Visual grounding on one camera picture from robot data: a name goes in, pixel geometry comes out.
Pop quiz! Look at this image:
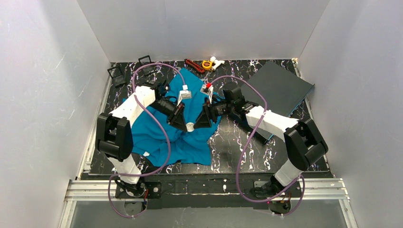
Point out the red black utility knife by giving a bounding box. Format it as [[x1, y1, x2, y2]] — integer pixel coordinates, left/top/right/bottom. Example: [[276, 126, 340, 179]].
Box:
[[184, 58, 205, 74]]

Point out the black frame stand rear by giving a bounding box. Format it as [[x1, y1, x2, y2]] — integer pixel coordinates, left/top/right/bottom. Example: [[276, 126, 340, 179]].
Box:
[[138, 55, 155, 76]]

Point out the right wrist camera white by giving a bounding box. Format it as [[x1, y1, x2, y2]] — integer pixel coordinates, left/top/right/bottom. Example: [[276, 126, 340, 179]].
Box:
[[200, 83, 213, 104]]

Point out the aluminium rail frame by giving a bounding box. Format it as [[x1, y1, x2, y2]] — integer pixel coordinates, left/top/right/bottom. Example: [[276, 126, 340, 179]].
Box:
[[58, 59, 359, 228]]

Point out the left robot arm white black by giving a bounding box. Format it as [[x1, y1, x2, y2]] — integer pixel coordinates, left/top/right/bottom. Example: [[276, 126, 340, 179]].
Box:
[[95, 81, 187, 185]]

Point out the round colourful brooch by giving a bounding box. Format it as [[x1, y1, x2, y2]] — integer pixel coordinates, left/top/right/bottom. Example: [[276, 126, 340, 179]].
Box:
[[186, 122, 194, 132]]

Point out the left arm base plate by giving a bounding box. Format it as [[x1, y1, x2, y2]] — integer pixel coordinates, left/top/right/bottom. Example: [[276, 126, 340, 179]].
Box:
[[113, 177, 162, 199]]

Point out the yellow tape measure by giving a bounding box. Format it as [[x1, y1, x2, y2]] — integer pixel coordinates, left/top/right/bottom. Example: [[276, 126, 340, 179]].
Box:
[[201, 60, 212, 71]]

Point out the dark grey flat box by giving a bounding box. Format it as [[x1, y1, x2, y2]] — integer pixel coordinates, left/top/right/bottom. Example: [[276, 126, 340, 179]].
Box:
[[231, 61, 314, 143]]

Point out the black frame stand left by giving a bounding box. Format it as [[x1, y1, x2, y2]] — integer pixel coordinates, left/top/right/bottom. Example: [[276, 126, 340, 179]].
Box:
[[107, 66, 127, 88]]

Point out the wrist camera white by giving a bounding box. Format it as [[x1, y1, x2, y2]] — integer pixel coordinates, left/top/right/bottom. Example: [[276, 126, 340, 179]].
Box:
[[200, 83, 213, 104], [177, 90, 192, 106]]

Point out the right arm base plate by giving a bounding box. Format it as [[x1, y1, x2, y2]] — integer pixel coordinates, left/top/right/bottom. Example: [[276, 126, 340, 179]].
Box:
[[250, 181, 306, 216]]

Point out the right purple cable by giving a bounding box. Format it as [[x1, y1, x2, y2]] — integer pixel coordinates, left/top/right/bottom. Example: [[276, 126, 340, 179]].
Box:
[[209, 75, 306, 217]]

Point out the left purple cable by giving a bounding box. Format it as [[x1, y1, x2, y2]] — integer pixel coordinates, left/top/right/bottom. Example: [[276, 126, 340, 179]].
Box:
[[108, 62, 189, 219]]

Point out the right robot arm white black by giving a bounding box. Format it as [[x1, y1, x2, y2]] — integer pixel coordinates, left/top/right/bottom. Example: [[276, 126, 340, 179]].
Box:
[[193, 83, 328, 191]]

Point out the white plastic fitting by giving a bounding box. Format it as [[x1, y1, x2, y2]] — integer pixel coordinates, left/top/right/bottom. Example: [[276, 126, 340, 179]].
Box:
[[210, 57, 225, 71]]

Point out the black frame stand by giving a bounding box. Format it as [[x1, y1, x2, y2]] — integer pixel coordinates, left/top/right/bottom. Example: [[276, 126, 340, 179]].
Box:
[[138, 55, 155, 76], [107, 66, 127, 88]]

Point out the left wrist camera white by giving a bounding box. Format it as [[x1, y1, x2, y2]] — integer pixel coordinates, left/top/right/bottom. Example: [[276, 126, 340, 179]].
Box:
[[177, 90, 192, 106]]

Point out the purple cable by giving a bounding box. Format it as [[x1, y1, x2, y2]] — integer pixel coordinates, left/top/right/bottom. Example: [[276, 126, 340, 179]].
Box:
[[209, 75, 306, 217], [108, 62, 189, 219]]

